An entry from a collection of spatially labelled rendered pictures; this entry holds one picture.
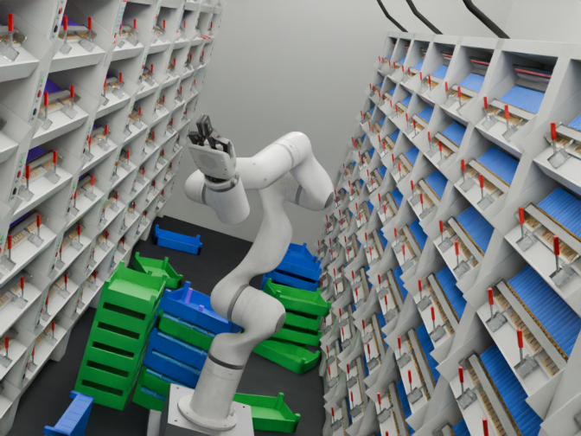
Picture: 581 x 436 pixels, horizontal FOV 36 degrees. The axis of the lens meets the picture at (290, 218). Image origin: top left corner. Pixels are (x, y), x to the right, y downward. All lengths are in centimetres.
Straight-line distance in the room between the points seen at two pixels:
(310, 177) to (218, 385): 68
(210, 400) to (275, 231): 54
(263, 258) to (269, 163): 39
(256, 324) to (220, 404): 28
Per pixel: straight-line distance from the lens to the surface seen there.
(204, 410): 274
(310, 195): 253
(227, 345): 266
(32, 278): 295
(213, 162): 207
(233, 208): 218
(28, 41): 212
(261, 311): 260
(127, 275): 367
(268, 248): 259
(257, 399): 389
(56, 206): 289
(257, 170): 229
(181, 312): 345
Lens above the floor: 158
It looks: 12 degrees down
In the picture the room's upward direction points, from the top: 18 degrees clockwise
